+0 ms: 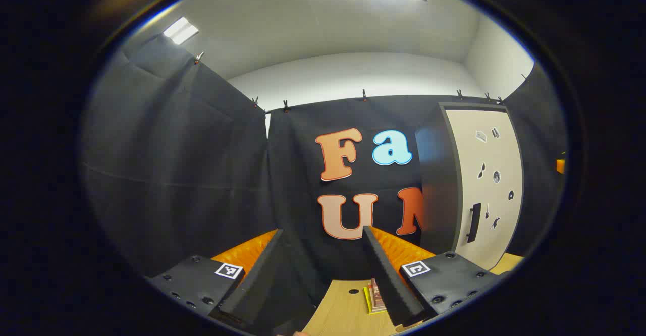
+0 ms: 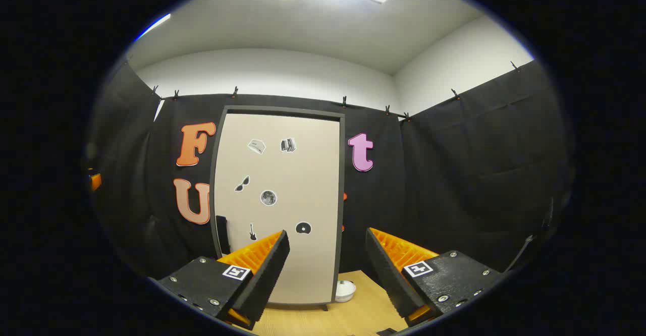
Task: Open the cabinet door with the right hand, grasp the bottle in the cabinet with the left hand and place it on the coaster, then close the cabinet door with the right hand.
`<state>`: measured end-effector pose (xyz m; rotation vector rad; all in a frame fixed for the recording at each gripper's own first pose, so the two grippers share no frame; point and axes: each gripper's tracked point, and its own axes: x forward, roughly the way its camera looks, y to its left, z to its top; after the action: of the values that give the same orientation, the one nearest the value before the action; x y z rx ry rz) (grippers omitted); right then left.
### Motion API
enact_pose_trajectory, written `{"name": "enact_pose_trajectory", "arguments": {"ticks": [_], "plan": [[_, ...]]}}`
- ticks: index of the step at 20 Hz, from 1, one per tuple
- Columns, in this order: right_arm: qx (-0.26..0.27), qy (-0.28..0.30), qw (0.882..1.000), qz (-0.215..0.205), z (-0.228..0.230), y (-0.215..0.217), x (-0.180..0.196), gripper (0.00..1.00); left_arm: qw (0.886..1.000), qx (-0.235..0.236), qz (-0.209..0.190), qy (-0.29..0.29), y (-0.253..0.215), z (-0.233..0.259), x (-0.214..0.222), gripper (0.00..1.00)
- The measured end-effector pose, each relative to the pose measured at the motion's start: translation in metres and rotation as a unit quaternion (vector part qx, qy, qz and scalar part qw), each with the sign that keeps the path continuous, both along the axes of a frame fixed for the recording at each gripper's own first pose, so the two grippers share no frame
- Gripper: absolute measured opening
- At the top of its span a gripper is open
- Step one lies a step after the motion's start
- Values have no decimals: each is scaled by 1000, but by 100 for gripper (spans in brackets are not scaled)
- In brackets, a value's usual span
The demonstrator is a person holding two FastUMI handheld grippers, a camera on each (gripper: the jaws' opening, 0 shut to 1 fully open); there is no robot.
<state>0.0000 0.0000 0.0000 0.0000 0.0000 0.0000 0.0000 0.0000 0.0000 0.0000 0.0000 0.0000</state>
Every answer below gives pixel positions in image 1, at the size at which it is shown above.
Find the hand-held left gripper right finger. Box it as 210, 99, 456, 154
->
362, 225, 511, 327

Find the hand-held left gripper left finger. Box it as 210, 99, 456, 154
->
145, 229, 286, 332

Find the beige cabinet door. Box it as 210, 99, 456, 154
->
444, 108, 525, 271

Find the grey cabinet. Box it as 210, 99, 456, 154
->
415, 101, 525, 271

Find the brown printed book stack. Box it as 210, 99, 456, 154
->
366, 278, 388, 312

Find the yellow book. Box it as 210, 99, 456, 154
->
364, 287, 387, 315

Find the black backdrop cloth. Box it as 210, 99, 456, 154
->
81, 33, 568, 321

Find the row of backdrop clips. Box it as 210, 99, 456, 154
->
194, 51, 529, 112

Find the small ceiling light panel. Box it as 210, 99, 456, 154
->
163, 17, 199, 45

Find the black door handle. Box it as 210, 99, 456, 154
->
467, 202, 481, 244

